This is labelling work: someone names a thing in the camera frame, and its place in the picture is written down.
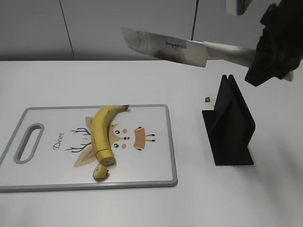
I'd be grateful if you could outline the yellow banana main part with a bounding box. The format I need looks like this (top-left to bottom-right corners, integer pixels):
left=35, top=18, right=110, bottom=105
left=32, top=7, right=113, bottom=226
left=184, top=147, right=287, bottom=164
left=91, top=105, right=129, bottom=157

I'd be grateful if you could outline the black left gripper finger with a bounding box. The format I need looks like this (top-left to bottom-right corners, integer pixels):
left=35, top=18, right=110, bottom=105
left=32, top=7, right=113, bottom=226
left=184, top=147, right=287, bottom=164
left=245, top=47, right=277, bottom=87

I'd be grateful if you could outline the white-handled kitchen knife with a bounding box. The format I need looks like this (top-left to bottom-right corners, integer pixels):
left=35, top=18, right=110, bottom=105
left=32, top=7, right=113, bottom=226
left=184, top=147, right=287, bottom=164
left=122, top=28, right=294, bottom=81

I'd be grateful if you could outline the white deer cutting board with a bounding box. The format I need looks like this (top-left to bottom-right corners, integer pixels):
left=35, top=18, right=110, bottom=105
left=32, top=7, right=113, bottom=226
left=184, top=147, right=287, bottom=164
left=0, top=104, right=178, bottom=192

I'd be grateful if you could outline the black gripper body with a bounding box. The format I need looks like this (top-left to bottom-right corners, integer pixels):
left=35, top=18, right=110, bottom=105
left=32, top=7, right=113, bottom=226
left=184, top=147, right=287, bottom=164
left=256, top=0, right=303, bottom=79

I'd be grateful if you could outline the small yellow black scrap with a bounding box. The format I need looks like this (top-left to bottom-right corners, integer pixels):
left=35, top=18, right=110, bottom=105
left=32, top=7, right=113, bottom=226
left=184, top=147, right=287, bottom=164
left=205, top=96, right=211, bottom=103

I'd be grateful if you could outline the banana end tip piece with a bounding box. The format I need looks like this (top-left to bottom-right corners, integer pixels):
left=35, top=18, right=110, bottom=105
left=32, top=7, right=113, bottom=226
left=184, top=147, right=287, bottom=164
left=93, top=164, right=109, bottom=180

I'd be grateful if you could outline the cut banana slice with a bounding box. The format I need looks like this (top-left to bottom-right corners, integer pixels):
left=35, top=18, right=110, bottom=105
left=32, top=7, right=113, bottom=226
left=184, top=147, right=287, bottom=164
left=95, top=149, right=116, bottom=166

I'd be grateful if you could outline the black knife stand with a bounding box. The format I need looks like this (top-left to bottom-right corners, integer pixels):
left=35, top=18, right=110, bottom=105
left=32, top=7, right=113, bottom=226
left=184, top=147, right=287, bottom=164
left=202, top=74, right=255, bottom=166

